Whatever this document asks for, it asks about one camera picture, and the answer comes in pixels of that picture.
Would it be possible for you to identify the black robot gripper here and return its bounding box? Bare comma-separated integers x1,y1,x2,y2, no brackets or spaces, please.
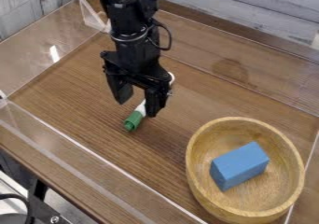
101,28,171,118

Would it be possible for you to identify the green and white marker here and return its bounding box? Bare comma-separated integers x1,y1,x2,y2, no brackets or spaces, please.
122,71,177,133

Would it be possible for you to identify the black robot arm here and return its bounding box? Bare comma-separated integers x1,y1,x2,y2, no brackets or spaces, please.
100,0,172,118

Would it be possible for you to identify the brown wooden bowl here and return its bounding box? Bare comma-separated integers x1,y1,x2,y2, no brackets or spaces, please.
185,117,305,224

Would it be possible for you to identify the blue foam block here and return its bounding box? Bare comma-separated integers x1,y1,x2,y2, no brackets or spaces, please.
209,142,269,191

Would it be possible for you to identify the clear acrylic corner bracket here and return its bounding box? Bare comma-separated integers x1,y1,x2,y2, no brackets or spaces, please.
78,0,110,34

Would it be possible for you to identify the clear acrylic tray wall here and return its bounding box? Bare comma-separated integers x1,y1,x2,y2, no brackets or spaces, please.
0,96,207,224

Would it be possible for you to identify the black metal table frame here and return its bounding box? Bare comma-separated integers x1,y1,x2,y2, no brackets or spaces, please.
0,150,72,224

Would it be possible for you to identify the black cable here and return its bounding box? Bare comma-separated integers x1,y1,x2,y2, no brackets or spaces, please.
0,193,34,224

